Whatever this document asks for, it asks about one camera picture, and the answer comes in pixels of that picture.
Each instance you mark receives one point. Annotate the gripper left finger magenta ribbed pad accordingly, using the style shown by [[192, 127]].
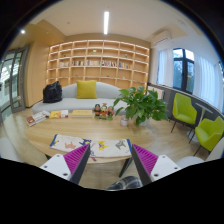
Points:
[[69, 166]]

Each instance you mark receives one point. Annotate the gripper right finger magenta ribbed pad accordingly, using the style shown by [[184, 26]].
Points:
[[151, 167]]

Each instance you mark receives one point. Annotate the white towel with animal prints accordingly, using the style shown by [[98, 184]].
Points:
[[98, 148]]

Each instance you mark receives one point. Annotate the round wooden table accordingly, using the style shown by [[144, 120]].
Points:
[[41, 134]]

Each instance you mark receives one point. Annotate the small white jar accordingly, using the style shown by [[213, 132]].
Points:
[[124, 120]]

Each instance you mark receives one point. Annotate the yellow book flat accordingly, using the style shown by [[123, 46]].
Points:
[[82, 113]]

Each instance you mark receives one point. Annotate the orange and white book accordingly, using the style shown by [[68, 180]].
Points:
[[59, 114]]

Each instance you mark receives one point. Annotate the red and white magazines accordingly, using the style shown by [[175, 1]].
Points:
[[37, 118]]

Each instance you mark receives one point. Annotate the toy figurine group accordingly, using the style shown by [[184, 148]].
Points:
[[103, 111]]

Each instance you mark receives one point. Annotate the green chair far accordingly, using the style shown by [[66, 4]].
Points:
[[183, 110]]

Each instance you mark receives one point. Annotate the green chair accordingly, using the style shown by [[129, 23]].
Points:
[[183, 110], [209, 132]]

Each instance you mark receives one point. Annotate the green potted plant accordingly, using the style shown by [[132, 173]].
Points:
[[142, 104]]

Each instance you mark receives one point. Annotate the green chair near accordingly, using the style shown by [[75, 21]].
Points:
[[209, 132]]

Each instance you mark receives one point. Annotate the light grey sofa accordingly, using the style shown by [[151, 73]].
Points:
[[106, 93]]

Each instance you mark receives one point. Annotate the black bag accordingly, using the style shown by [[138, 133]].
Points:
[[52, 93]]

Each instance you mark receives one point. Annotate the yellow cushion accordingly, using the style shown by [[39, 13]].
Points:
[[86, 89]]

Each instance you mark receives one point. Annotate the white curtain left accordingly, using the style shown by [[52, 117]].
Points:
[[166, 67]]

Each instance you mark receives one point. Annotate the white curtain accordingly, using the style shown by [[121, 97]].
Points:
[[166, 67], [208, 84]]

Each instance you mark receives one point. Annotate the white curtain right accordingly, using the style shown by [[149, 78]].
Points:
[[208, 84]]

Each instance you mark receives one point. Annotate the dark framed window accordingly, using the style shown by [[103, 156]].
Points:
[[184, 71]]

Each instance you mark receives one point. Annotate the glass door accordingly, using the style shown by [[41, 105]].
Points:
[[12, 70]]

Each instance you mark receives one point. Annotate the white air conditioner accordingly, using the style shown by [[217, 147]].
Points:
[[161, 37]]

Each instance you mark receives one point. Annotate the ceiling strip light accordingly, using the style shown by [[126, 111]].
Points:
[[106, 22]]

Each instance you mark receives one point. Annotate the wooden wall bookshelf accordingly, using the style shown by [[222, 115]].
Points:
[[120, 64]]

